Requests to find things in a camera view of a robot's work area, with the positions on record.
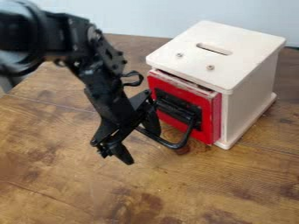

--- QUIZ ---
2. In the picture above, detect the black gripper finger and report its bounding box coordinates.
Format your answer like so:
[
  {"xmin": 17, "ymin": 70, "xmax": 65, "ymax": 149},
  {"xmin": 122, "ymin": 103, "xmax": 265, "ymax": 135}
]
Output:
[
  {"xmin": 107, "ymin": 142, "xmax": 135, "ymax": 165},
  {"xmin": 141, "ymin": 106, "xmax": 162, "ymax": 137}
]

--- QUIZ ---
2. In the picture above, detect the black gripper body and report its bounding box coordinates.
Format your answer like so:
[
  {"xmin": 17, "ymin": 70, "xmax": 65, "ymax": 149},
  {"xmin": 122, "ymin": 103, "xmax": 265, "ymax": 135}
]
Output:
[{"xmin": 79, "ymin": 68, "xmax": 154, "ymax": 155}]

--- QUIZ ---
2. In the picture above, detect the black metal drawer handle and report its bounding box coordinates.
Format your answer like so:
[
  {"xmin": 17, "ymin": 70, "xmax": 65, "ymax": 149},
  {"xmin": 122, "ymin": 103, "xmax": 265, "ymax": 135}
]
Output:
[{"xmin": 145, "ymin": 88, "xmax": 202, "ymax": 151}]

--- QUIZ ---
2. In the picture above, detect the red drawer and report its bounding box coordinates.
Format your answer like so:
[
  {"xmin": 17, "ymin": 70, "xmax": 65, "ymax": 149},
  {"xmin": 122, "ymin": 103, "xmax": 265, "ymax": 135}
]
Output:
[{"xmin": 147, "ymin": 69, "xmax": 222, "ymax": 144}]

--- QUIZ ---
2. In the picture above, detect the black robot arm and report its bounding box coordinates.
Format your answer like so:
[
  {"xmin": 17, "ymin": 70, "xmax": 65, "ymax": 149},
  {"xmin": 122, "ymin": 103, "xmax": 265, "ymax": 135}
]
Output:
[{"xmin": 0, "ymin": 0, "xmax": 162, "ymax": 165}]

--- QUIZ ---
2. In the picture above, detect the right screw on box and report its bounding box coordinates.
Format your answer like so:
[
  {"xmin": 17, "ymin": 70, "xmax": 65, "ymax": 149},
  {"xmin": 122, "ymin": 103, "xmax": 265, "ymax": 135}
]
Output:
[{"xmin": 207, "ymin": 65, "xmax": 215, "ymax": 71}]

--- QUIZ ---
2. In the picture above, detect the white wooden box cabinet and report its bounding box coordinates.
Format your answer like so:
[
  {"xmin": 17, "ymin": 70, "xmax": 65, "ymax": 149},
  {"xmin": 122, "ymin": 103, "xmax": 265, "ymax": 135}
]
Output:
[{"xmin": 146, "ymin": 21, "xmax": 286, "ymax": 150}]

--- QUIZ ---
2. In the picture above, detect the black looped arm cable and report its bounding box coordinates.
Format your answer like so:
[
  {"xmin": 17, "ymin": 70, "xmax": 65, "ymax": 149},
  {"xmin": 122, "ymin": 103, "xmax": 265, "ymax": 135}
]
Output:
[{"xmin": 119, "ymin": 70, "xmax": 146, "ymax": 88}]

